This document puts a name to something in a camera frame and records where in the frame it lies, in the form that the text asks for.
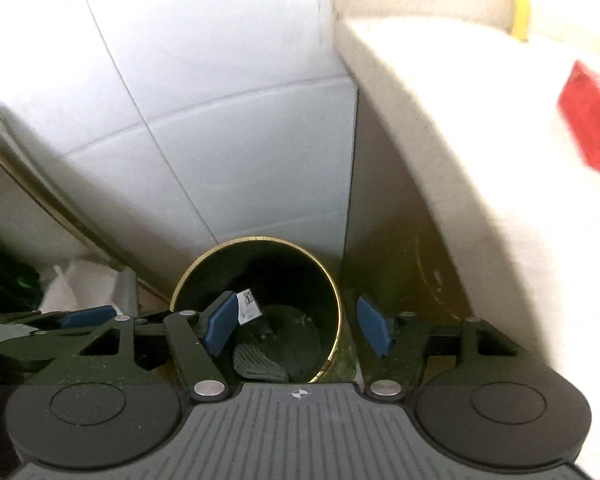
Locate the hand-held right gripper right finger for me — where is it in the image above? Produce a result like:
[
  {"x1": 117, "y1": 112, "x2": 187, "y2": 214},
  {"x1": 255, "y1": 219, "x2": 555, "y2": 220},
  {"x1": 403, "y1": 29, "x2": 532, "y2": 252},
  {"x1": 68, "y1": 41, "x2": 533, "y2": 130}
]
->
[{"x1": 356, "y1": 295, "x2": 556, "y2": 402}]

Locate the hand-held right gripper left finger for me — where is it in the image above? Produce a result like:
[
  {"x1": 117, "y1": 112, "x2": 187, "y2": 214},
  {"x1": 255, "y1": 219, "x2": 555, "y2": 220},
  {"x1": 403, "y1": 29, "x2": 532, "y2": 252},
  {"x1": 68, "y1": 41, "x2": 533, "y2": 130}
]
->
[{"x1": 45, "y1": 291, "x2": 239, "y2": 403}]

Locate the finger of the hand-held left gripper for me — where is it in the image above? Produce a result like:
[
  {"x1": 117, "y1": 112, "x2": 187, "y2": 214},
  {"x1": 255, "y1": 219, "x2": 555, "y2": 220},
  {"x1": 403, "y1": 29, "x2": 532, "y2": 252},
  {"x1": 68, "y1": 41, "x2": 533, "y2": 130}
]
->
[
  {"x1": 0, "y1": 306, "x2": 117, "y2": 329},
  {"x1": 30, "y1": 326, "x2": 112, "y2": 343}
]

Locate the black bin with gold rim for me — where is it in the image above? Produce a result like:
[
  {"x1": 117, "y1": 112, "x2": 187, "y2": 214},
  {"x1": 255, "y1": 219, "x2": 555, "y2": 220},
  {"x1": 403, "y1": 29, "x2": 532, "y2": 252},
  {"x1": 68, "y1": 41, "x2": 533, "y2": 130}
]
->
[{"x1": 170, "y1": 236, "x2": 342, "y2": 386}]

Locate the white printed paper tag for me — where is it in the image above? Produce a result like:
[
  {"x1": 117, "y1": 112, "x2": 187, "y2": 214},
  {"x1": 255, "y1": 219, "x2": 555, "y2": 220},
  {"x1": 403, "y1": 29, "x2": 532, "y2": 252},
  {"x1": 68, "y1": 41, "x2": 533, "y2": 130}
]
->
[{"x1": 236, "y1": 288, "x2": 262, "y2": 324}]

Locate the white plastic bag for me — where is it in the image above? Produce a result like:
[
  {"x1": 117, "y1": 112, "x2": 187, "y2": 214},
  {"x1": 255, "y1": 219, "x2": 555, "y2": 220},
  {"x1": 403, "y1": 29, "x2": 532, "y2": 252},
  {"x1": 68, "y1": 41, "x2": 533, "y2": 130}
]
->
[{"x1": 39, "y1": 259, "x2": 140, "y2": 317}]

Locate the dark grey ribbed scrap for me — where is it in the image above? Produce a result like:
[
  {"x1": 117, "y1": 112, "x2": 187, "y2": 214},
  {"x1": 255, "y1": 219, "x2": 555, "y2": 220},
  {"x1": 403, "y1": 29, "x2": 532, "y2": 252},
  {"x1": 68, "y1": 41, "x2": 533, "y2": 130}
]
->
[{"x1": 232, "y1": 342, "x2": 289, "y2": 382}]

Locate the brown counter base panel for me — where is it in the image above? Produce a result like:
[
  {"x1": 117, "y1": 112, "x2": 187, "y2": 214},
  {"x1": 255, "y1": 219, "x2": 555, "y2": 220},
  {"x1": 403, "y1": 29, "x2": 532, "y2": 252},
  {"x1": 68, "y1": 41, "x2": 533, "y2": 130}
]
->
[{"x1": 342, "y1": 87, "x2": 476, "y2": 386}]

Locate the red cardboard box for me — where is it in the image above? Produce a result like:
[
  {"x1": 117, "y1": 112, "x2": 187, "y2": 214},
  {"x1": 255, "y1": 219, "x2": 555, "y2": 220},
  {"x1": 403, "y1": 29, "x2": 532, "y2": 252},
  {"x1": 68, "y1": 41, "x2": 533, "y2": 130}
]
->
[{"x1": 557, "y1": 59, "x2": 600, "y2": 183}]

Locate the yellow pipe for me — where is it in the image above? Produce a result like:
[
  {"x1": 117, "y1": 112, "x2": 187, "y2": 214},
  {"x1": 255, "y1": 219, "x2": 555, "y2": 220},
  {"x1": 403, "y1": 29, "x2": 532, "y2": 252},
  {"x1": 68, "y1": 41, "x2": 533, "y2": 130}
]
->
[{"x1": 511, "y1": 0, "x2": 531, "y2": 42}]

